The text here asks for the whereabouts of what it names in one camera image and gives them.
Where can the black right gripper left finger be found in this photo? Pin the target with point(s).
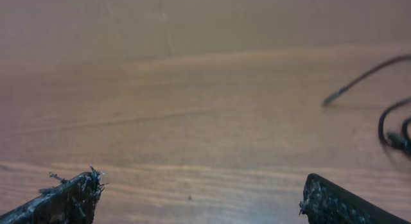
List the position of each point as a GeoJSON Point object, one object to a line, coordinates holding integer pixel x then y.
{"type": "Point", "coordinates": [72, 201]}

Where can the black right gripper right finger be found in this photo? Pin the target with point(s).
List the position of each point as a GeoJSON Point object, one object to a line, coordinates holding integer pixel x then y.
{"type": "Point", "coordinates": [327, 203]}

